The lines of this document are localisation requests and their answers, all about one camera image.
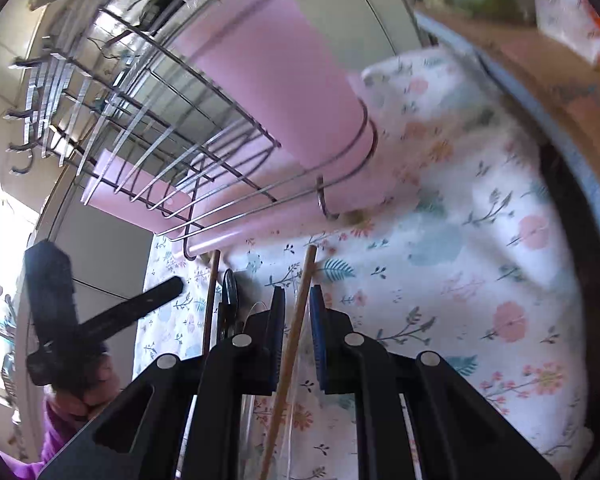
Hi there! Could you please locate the brown wooden chopstick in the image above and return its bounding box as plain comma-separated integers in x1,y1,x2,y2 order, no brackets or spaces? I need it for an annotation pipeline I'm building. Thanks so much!
257,245,317,480
200,249,222,361

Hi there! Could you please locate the pink plastic drip tray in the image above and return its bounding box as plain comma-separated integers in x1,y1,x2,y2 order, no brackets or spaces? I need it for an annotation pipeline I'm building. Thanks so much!
80,150,421,261

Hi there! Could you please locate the pink plastic utensil cup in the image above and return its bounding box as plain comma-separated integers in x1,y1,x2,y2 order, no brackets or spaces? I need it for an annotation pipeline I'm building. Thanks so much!
172,0,378,171

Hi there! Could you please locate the metal wire dish rack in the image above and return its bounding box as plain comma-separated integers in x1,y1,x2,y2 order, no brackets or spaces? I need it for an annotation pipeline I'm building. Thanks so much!
2,0,381,261

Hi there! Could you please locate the floral tablecloth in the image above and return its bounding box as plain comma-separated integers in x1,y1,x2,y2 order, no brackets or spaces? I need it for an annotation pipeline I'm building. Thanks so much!
132,47,596,480

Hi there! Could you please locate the person's left hand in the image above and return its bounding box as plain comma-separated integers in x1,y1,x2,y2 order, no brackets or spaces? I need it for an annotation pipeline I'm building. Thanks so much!
50,350,118,421

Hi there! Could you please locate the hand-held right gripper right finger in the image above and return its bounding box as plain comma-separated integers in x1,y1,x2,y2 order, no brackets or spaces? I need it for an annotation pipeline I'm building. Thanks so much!
308,285,563,480

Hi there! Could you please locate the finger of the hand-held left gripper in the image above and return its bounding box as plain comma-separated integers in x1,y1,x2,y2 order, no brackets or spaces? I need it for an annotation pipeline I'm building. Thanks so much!
81,276,185,344

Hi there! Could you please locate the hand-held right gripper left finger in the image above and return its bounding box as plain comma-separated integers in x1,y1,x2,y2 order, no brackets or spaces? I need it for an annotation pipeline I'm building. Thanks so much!
37,286,287,480

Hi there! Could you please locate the black plastic spoon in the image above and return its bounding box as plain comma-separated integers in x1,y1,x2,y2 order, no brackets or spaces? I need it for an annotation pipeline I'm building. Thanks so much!
215,268,241,341

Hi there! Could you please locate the white and orange plastic bag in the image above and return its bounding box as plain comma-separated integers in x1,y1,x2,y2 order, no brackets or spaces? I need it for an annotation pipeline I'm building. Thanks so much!
532,0,600,68

